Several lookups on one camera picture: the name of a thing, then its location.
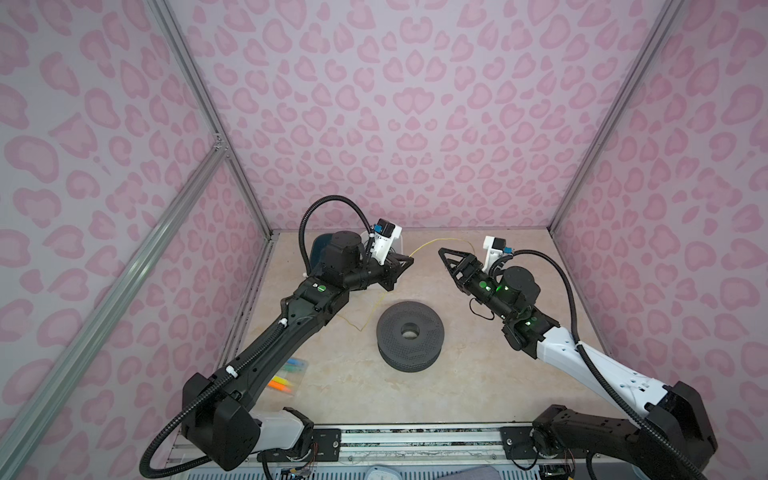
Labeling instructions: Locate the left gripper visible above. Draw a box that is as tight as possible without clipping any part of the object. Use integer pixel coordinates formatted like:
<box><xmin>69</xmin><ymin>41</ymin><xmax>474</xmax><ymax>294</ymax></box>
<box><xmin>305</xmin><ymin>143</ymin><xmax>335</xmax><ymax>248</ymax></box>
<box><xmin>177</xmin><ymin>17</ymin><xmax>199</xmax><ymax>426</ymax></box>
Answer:
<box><xmin>344</xmin><ymin>251</ymin><xmax>414</xmax><ymax>293</ymax></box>

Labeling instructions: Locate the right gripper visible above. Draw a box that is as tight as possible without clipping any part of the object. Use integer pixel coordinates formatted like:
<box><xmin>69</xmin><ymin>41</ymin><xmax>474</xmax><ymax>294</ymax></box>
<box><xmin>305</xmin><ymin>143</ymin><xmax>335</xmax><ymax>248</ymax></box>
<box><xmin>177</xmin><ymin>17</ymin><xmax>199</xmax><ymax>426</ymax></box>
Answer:
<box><xmin>440</xmin><ymin>248</ymin><xmax>518</xmax><ymax>322</ymax></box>

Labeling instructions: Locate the yellow cable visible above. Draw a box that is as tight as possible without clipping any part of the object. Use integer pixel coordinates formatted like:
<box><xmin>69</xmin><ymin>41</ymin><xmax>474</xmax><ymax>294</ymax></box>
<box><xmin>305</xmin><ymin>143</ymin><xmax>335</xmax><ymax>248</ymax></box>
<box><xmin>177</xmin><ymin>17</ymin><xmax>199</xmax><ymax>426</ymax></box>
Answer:
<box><xmin>338</xmin><ymin>237</ymin><xmax>478</xmax><ymax>333</ymax></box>

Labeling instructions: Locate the dark grey spool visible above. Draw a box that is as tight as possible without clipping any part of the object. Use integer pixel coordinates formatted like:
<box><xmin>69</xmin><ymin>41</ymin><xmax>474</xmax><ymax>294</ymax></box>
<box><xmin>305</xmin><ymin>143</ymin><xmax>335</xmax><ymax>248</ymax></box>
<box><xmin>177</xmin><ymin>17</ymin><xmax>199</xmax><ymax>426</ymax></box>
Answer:
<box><xmin>376</xmin><ymin>301</ymin><xmax>445</xmax><ymax>373</ymax></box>

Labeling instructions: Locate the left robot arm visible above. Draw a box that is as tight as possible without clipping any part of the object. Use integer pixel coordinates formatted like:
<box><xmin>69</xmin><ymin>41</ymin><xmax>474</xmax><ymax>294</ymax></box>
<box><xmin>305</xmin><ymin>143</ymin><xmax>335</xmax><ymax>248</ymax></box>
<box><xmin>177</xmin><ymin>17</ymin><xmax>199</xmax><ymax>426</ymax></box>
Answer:
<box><xmin>181</xmin><ymin>220</ymin><xmax>414</xmax><ymax>471</ymax></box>

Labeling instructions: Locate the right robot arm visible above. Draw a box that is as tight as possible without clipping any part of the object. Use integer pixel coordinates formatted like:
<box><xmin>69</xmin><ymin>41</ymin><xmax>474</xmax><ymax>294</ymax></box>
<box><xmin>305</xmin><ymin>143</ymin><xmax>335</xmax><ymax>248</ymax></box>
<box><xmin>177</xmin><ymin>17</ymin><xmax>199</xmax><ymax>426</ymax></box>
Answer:
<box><xmin>438</xmin><ymin>248</ymin><xmax>718</xmax><ymax>479</ymax></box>

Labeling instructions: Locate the dark teal plastic bin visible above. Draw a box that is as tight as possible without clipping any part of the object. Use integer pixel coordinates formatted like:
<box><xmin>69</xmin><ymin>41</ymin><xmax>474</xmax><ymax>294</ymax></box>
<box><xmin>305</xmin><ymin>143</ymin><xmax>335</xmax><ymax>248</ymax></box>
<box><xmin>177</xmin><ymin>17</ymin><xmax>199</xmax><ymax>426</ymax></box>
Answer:
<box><xmin>308</xmin><ymin>233</ymin><xmax>332</xmax><ymax>275</ymax></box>

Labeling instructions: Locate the pack of highlighter markers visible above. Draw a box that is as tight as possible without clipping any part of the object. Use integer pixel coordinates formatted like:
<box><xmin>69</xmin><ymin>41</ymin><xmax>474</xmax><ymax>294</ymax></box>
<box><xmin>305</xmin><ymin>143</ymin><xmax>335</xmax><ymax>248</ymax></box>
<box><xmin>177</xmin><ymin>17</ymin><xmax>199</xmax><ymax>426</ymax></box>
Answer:
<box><xmin>267</xmin><ymin>357</ymin><xmax>309</xmax><ymax>396</ymax></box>

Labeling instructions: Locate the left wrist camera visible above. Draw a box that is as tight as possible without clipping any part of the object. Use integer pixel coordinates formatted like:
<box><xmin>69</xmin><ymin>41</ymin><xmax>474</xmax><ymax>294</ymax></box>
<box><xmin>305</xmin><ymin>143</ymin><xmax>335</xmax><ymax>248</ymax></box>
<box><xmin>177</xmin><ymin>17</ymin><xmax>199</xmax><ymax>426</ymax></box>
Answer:
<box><xmin>369</xmin><ymin>219</ymin><xmax>402</xmax><ymax>265</ymax></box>

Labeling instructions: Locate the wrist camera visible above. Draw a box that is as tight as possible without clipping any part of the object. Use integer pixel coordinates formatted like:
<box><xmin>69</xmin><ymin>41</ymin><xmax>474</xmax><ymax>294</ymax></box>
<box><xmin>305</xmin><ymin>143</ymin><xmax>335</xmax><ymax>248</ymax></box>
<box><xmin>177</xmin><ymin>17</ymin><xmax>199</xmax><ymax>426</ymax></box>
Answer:
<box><xmin>369</xmin><ymin>219</ymin><xmax>402</xmax><ymax>265</ymax></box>
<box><xmin>483</xmin><ymin>236</ymin><xmax>513</xmax><ymax>273</ymax></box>

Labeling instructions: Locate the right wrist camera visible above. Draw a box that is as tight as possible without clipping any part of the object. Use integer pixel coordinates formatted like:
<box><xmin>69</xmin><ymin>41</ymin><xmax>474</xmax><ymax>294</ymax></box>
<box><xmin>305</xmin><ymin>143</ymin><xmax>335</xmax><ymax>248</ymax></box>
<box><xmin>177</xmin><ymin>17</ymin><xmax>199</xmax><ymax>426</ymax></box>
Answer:
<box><xmin>483</xmin><ymin>236</ymin><xmax>513</xmax><ymax>273</ymax></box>

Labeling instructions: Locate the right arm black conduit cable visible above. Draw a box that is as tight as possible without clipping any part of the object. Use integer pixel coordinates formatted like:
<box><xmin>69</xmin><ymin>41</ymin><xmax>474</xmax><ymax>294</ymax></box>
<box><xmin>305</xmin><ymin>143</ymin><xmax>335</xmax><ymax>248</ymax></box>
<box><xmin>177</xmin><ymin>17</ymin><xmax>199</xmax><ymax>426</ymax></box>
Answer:
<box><xmin>509</xmin><ymin>248</ymin><xmax>709</xmax><ymax>480</ymax></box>

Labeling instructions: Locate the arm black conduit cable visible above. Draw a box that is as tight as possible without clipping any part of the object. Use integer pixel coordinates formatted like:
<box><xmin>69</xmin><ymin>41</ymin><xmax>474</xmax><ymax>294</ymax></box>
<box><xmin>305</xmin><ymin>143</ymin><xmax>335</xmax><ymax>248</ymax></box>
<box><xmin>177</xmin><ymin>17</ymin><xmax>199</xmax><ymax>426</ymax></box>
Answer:
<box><xmin>509</xmin><ymin>248</ymin><xmax>709</xmax><ymax>480</ymax></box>
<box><xmin>139</xmin><ymin>194</ymin><xmax>376</xmax><ymax>479</ymax></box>

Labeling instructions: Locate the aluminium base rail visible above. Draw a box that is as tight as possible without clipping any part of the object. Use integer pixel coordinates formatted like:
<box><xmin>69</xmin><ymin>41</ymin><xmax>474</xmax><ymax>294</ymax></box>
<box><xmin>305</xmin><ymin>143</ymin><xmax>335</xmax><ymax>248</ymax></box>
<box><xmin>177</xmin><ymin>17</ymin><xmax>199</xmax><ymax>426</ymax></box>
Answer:
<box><xmin>158</xmin><ymin>421</ymin><xmax>691</xmax><ymax>480</ymax></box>

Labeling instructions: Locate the diagonal aluminium frame bar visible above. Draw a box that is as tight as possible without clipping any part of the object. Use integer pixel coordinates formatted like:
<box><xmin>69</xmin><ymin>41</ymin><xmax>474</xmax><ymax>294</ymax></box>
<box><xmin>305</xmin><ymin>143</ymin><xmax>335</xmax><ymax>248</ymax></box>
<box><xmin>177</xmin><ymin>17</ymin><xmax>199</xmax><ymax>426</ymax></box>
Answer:
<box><xmin>1</xmin><ymin>143</ymin><xmax>227</xmax><ymax>479</ymax></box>

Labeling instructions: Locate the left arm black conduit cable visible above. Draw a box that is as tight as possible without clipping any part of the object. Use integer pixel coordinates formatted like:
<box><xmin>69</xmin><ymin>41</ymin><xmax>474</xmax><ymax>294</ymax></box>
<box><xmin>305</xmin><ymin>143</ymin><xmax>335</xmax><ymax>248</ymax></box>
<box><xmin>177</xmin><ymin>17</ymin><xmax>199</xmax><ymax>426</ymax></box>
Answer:
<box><xmin>139</xmin><ymin>194</ymin><xmax>376</xmax><ymax>479</ymax></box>

